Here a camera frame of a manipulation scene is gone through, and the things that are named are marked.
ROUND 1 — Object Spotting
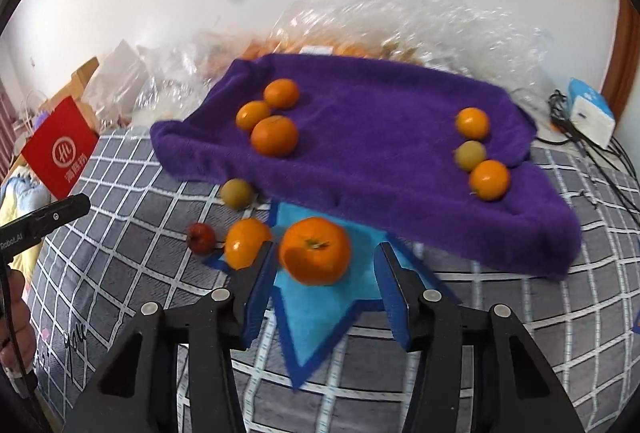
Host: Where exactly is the orange mandarin with stem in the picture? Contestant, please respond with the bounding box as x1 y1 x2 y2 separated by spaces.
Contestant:
264 78 300 110

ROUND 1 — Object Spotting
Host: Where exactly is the small orange kumquat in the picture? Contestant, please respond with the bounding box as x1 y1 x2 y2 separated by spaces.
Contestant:
235 100 271 132

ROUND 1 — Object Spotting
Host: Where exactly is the wooden door frame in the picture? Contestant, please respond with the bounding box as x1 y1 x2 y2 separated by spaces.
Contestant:
601 0 639 120

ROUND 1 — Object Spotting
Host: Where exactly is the blue star felt mat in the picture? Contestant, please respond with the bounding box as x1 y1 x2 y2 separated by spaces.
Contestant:
209 202 452 389

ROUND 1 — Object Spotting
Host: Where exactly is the yellow-green small fruit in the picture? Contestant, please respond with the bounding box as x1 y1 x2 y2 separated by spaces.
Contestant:
454 140 487 173

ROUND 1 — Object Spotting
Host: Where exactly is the cardboard box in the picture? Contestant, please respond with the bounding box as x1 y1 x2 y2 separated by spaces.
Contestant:
38 57 100 134

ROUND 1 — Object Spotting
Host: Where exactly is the clear plastic bag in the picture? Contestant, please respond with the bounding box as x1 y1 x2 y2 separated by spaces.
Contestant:
132 0 549 127

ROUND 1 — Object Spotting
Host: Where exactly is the orange mandarin group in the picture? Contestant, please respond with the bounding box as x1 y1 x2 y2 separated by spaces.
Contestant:
454 107 491 140

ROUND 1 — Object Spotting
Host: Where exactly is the black cable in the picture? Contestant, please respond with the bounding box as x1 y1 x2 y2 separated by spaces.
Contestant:
546 88 640 229

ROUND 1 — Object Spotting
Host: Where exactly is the red small fruit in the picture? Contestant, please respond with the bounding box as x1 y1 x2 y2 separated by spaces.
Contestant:
186 223 217 255

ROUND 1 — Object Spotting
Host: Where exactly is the left hand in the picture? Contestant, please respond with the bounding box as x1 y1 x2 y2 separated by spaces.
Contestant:
0 269 37 373

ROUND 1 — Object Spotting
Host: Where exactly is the purple towel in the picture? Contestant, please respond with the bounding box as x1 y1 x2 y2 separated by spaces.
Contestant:
150 54 582 280

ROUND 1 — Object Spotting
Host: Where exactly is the red paper bag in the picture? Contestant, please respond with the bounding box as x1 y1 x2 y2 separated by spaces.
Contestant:
22 97 99 200

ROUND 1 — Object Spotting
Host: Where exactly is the yellow-green round fruit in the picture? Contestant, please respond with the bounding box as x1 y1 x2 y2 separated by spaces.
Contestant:
219 178 255 211

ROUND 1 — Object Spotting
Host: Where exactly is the grey checked table cloth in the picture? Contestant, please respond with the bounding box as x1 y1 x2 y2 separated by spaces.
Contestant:
28 132 639 432

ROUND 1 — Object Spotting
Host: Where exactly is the white blue tissue pack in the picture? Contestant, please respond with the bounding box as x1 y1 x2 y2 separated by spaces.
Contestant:
567 78 616 148

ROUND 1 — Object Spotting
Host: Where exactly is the small orange mandarin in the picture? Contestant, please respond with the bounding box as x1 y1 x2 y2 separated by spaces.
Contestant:
469 160 511 201

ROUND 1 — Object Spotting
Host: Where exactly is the grey plastic bag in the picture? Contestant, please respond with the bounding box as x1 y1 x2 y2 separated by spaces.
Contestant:
81 40 150 130

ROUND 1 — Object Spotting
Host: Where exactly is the large orange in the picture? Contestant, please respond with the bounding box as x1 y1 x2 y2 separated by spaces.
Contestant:
279 216 352 286

